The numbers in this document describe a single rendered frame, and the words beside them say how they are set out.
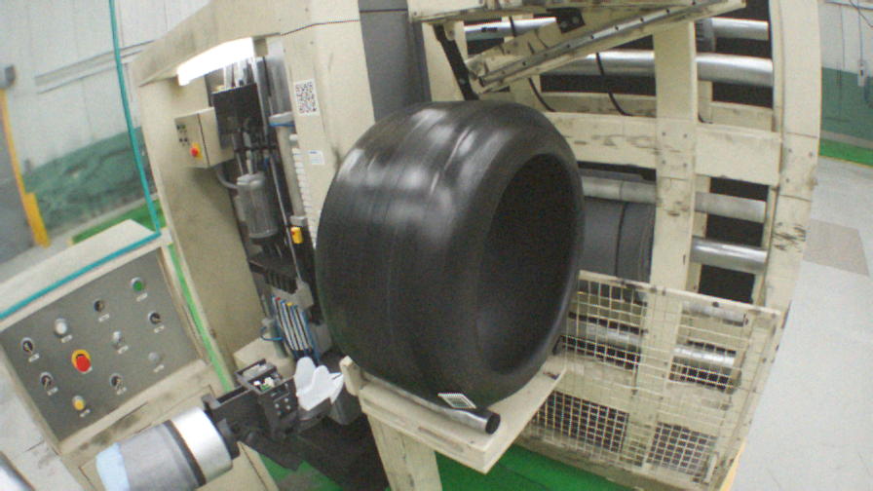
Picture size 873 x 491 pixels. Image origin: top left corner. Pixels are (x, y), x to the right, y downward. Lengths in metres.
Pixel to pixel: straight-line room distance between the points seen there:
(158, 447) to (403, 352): 0.37
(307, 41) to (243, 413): 0.69
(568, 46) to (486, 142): 0.43
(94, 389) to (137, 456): 0.74
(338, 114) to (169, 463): 0.71
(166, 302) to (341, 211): 0.67
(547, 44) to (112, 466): 1.07
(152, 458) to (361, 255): 0.40
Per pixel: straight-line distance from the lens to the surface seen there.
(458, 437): 0.94
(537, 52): 1.07
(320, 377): 0.63
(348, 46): 0.98
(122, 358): 1.27
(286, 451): 0.65
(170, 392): 1.29
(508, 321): 1.11
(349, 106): 0.97
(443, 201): 0.62
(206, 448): 0.55
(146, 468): 0.55
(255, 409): 0.60
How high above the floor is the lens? 1.56
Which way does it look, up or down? 24 degrees down
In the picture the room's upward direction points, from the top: 8 degrees counter-clockwise
